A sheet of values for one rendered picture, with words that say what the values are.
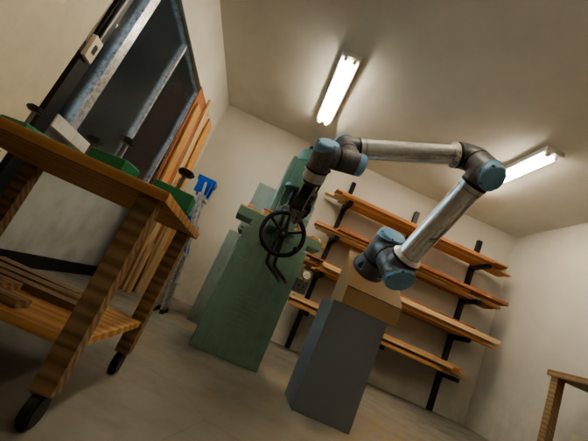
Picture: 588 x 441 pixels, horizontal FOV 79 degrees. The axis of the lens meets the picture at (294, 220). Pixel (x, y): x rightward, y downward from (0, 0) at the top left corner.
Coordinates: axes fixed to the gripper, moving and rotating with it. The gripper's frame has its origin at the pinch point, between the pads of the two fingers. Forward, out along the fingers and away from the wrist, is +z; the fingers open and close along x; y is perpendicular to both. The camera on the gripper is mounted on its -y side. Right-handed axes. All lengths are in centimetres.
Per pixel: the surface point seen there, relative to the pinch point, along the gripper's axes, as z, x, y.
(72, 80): -5, 137, 14
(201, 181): 77, 108, 115
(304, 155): 13, 31, 110
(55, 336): -7, 19, -94
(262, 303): 84, 5, 34
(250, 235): 56, 32, 53
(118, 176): -34, 26, -73
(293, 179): 28, 30, 97
